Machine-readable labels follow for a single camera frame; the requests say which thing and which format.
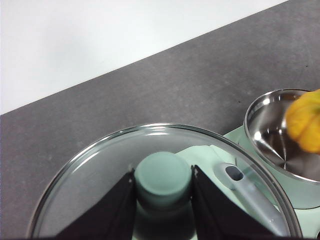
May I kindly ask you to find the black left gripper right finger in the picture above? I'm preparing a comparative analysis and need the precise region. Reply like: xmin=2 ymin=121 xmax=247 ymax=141
xmin=190 ymin=164 xmax=279 ymax=240

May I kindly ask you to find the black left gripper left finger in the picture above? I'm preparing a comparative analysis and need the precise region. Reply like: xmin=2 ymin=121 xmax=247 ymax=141
xmin=56 ymin=169 xmax=138 ymax=240

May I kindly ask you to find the glass lid with green knob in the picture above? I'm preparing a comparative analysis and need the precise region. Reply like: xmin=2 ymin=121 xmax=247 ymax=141
xmin=27 ymin=122 xmax=303 ymax=240

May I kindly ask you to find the mint green breakfast machine base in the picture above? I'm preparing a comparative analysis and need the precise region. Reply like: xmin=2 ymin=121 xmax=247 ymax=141
xmin=222 ymin=124 xmax=320 ymax=240

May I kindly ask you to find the yellow pumpkin with green stem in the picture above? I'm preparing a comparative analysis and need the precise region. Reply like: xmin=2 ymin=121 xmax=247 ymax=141
xmin=284 ymin=88 xmax=320 ymax=154

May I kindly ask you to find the mint green pot with handle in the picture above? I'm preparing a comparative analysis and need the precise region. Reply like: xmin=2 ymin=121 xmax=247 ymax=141
xmin=243 ymin=88 xmax=320 ymax=210

